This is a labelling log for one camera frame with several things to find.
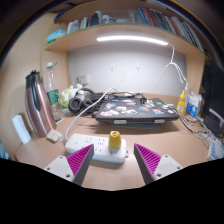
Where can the white translucent bottle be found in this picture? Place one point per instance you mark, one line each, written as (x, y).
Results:
(186, 95)

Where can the white wall socket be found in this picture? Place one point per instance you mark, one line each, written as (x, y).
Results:
(83, 79)

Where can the wooden shelf unit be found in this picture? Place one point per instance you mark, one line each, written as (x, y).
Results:
(83, 36)

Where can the white keyboard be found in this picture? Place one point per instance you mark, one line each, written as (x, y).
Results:
(216, 150)

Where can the black laptop with stickers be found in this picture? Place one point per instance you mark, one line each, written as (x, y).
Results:
(133, 110)

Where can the white light bar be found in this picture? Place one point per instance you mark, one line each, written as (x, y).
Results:
(133, 38)

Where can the pink thermos jug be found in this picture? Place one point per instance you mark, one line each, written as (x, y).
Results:
(40, 113)

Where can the white rectangular block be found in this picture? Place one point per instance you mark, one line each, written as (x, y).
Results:
(21, 129)

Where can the yellow charger block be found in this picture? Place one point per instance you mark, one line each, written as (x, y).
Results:
(114, 140)

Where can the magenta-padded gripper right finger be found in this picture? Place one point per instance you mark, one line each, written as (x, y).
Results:
(165, 165)

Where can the clear plastic water bottle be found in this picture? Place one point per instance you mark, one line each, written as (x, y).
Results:
(53, 96)

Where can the green and white plush toy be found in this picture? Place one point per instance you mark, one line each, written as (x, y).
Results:
(66, 95)

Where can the white power strip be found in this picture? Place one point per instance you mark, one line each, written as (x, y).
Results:
(83, 144)

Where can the black headphones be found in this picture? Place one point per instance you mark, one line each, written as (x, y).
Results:
(75, 104)

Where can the dark laptop stand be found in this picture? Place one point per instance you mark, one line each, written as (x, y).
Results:
(140, 126)

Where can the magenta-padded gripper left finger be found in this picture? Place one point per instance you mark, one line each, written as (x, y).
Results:
(63, 166)

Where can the white wall hook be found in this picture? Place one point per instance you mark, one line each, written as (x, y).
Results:
(137, 68)
(111, 68)

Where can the black monitor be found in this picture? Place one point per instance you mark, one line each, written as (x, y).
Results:
(215, 96)

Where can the yellow glue bottle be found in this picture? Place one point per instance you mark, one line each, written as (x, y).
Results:
(181, 105)

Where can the blue and white box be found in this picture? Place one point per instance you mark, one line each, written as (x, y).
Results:
(194, 106)

